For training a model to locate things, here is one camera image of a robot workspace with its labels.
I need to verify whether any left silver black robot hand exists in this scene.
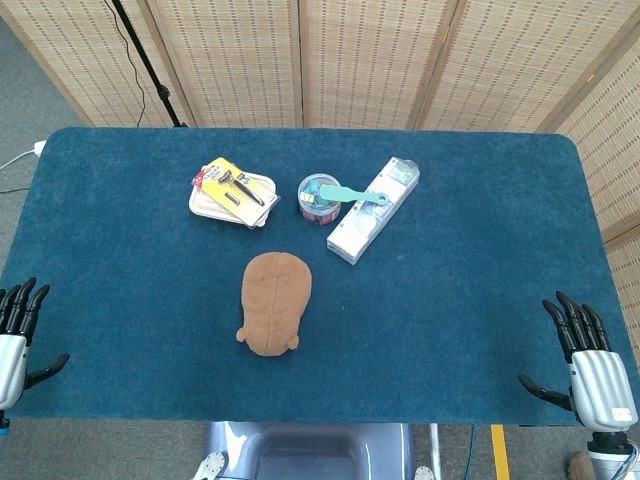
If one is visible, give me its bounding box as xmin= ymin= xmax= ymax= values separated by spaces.
xmin=0 ymin=277 xmax=71 ymax=410

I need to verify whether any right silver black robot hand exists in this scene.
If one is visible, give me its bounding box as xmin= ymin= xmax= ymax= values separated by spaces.
xmin=518 ymin=290 xmax=640 ymax=433

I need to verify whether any brown capybara plush toy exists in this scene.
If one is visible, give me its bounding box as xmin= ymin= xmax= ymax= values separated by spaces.
xmin=235 ymin=251 xmax=314 ymax=358

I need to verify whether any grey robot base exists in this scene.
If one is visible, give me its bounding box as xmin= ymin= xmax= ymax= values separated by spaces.
xmin=193 ymin=422 xmax=441 ymax=480

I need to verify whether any cream plastic lunch box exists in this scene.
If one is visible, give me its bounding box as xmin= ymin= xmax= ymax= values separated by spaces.
xmin=188 ymin=168 xmax=279 ymax=226

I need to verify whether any yellow razor blister pack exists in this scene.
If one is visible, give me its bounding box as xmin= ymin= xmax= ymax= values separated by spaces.
xmin=192 ymin=157 xmax=281 ymax=230

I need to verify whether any long white clear box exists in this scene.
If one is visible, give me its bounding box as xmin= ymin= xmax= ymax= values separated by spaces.
xmin=326 ymin=156 xmax=421 ymax=267

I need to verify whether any blue carpet table cover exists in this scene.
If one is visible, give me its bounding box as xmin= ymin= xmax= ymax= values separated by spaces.
xmin=0 ymin=125 xmax=625 ymax=425

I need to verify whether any green plastic brush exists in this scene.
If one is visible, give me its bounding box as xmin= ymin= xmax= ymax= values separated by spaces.
xmin=318 ymin=183 xmax=390 ymax=207

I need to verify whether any black tripod stand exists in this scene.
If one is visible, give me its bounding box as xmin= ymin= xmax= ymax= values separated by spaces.
xmin=110 ymin=0 xmax=189 ymax=128

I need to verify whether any clear jar of binder clips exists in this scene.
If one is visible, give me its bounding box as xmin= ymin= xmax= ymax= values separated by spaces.
xmin=297 ymin=173 xmax=354 ymax=227

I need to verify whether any white cable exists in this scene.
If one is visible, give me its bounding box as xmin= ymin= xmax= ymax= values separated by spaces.
xmin=0 ymin=148 xmax=36 ymax=172

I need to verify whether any black hanging cable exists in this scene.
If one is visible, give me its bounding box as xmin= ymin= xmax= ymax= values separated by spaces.
xmin=109 ymin=0 xmax=146 ymax=127

